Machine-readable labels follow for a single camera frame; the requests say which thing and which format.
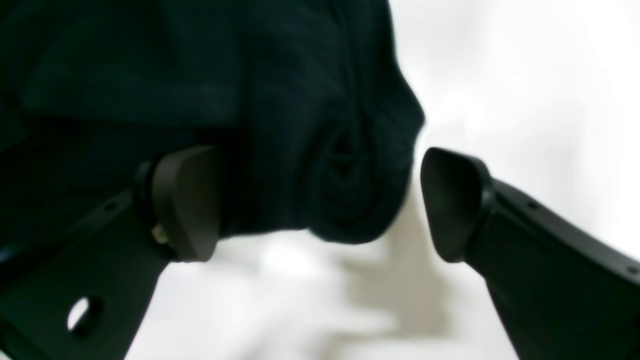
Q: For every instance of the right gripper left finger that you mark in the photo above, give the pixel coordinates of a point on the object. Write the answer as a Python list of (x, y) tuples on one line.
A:
[(84, 295)]

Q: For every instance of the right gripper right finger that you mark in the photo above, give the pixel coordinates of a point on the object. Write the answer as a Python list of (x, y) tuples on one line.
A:
[(560, 293)]

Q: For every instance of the black t-shirt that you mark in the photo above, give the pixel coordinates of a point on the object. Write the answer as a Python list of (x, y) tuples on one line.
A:
[(304, 98)]

